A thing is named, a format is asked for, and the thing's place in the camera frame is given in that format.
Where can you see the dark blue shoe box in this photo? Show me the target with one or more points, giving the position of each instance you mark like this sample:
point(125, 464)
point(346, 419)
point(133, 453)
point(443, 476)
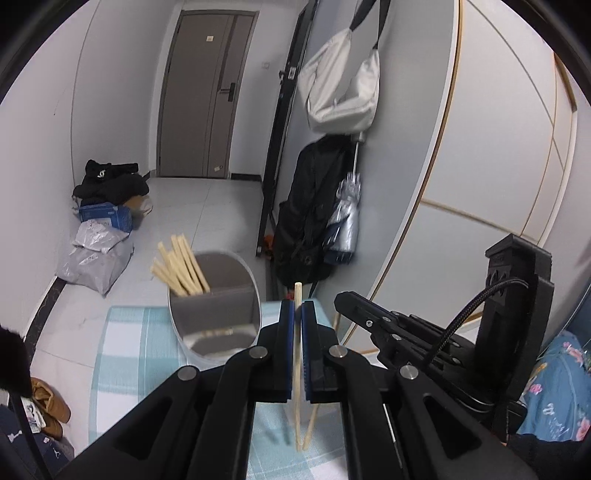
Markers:
point(57, 454)

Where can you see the teal plaid tablecloth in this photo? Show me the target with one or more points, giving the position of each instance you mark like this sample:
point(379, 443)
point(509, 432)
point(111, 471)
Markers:
point(134, 360)

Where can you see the brown cardboard box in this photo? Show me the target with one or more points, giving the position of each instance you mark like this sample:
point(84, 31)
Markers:
point(141, 205)

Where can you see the silver folding umbrella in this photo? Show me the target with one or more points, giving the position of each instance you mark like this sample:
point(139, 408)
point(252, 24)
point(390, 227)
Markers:
point(344, 221)

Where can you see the brown suede shoe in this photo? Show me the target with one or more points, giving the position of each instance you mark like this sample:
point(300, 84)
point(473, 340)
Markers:
point(53, 399)
point(48, 427)

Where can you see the black backpack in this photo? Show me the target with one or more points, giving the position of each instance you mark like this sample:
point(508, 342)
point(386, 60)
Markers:
point(304, 207)

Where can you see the small grey parcel bag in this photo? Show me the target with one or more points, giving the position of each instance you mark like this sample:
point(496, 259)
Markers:
point(97, 235)

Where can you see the black fuzzy object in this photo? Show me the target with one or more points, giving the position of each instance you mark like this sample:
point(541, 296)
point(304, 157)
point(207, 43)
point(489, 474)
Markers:
point(14, 360)

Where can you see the blue floral cloth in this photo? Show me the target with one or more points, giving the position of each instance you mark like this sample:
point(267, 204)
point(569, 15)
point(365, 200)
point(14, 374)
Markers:
point(558, 383)

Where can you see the white shoulder bag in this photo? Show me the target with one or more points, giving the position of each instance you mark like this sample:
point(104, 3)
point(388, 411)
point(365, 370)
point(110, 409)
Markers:
point(341, 87)

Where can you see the blue cardboard box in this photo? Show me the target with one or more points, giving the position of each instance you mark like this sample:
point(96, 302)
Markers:
point(104, 214)

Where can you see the bundle of wooden chopsticks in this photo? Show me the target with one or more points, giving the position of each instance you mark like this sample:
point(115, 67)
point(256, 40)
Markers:
point(184, 267)

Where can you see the black clothes pile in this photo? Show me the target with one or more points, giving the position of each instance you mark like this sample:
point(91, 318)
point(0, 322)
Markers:
point(111, 184)

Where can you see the large grey parcel bag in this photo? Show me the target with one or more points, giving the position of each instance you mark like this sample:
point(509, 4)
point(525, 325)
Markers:
point(92, 270)

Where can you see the black door frame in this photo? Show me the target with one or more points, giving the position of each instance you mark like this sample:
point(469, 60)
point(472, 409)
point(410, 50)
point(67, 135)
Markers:
point(277, 138)

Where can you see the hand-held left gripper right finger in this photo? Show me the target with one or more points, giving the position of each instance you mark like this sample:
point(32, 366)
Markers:
point(308, 355)

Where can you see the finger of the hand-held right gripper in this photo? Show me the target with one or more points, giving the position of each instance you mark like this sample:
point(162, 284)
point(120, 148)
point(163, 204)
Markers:
point(378, 314)
point(415, 353)

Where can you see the grey-brown entrance door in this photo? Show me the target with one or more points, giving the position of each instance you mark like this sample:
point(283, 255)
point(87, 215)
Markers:
point(189, 115)

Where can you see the grey divided utensil holder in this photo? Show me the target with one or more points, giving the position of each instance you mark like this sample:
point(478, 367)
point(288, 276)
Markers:
point(212, 314)

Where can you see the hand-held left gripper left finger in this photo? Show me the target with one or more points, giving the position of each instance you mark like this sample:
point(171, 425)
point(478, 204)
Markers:
point(287, 355)

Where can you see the white wardrobe with gold trim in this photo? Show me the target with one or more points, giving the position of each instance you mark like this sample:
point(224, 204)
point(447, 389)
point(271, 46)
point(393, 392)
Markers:
point(498, 138)

